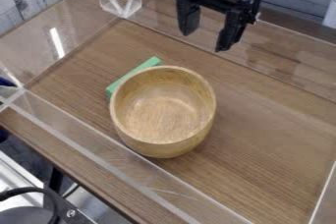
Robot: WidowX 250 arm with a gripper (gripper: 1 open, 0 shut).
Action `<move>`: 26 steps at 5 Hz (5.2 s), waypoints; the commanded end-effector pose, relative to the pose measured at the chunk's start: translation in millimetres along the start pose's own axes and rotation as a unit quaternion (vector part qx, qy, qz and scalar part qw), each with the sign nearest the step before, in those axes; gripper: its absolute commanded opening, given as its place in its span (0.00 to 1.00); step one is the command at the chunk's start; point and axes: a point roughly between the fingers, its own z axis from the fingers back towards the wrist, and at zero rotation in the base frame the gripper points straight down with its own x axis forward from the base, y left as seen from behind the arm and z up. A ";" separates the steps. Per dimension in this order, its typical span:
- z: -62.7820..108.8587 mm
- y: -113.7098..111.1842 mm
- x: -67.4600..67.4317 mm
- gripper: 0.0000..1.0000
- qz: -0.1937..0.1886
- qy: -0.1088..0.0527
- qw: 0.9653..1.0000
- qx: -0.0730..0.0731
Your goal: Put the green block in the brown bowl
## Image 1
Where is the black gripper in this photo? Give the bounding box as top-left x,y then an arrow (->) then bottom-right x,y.
176,0 -> 262,52

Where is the green rectangular block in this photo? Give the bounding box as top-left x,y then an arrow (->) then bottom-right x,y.
105,56 -> 162,101

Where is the brown wooden bowl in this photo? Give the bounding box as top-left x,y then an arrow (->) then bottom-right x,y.
109,66 -> 216,158

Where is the black metal table leg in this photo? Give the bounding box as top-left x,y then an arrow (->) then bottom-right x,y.
48,168 -> 64,194

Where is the clear acrylic tray enclosure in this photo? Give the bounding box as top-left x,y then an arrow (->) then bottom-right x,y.
0,0 -> 336,224

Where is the metal bracket with screw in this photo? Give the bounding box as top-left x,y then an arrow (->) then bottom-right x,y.
57,198 -> 97,224

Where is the black cable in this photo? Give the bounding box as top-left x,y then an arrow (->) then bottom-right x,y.
0,187 -> 62,224

